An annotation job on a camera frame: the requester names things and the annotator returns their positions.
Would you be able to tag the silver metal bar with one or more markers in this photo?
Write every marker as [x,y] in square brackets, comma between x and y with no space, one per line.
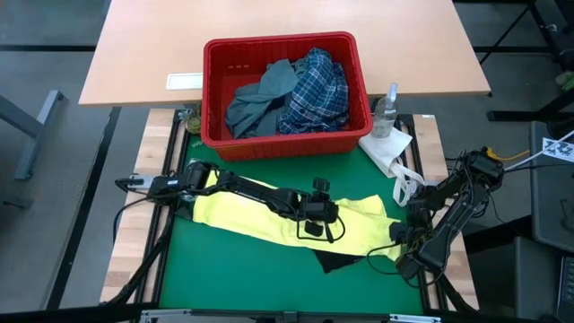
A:
[215,315]

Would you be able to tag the black aluminium table frame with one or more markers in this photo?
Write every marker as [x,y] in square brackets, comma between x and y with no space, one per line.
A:
[169,143]

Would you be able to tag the white tote bag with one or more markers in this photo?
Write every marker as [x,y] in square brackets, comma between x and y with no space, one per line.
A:
[385,148]

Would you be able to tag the grey desk leg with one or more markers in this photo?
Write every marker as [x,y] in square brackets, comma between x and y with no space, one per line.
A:
[36,130]

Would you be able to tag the beige wooden desk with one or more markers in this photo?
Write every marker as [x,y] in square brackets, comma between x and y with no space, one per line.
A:
[269,18]

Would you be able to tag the dark grey cabinet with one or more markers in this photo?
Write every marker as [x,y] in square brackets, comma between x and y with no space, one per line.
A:
[511,278]

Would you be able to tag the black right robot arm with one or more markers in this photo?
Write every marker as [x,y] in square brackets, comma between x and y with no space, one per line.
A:
[462,215]

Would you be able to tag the black garment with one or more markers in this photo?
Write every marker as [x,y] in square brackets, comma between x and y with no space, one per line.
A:
[336,262]

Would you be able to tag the black diagonal frame strut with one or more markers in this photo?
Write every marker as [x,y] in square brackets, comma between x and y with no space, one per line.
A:
[453,291]
[139,269]

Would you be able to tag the clear spray bottle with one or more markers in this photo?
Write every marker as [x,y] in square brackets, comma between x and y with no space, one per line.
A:
[383,116]

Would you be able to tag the red plastic laundry bin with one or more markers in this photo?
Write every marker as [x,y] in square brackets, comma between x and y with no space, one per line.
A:
[287,148]

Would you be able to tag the blue plaid shirt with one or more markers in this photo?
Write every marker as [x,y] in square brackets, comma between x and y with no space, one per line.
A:
[318,94]

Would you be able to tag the grey garment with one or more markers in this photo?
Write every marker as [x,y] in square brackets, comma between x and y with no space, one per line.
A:
[260,98]

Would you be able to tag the black monitor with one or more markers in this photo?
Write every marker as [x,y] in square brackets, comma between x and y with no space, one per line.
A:
[553,202]

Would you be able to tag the white rectangular desk plate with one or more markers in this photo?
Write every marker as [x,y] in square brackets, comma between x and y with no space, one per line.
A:
[185,81]

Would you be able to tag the small potted succulent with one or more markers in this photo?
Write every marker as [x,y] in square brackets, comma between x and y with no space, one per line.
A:
[193,123]

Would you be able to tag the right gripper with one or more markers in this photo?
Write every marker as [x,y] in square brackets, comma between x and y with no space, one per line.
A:
[414,262]

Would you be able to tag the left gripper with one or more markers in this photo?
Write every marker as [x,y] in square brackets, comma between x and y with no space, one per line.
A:
[318,206]

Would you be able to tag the black keyboard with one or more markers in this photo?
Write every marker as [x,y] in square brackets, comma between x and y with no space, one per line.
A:
[567,287]

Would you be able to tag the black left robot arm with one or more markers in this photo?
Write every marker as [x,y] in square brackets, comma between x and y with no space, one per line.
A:
[251,190]

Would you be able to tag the yellow T-shirt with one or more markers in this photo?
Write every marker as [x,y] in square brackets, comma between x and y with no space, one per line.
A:
[251,215]

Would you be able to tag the black desk leg frame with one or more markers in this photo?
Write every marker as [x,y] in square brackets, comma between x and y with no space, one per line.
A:
[515,27]

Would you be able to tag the printed paper sheet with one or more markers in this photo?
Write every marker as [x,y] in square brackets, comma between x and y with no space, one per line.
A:
[558,150]

